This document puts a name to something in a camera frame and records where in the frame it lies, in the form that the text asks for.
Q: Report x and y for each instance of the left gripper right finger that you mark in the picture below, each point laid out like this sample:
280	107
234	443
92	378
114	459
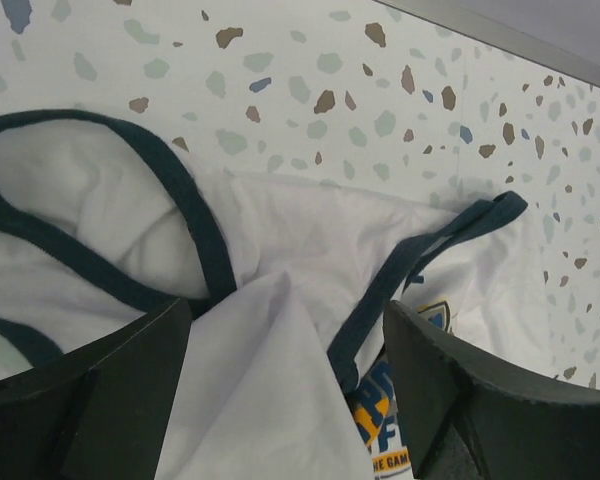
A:
469	414

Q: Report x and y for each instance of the white motorcycle print tank top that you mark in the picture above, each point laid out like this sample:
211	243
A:
101	223

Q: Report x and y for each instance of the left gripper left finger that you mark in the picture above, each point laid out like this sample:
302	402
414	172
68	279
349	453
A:
100	411

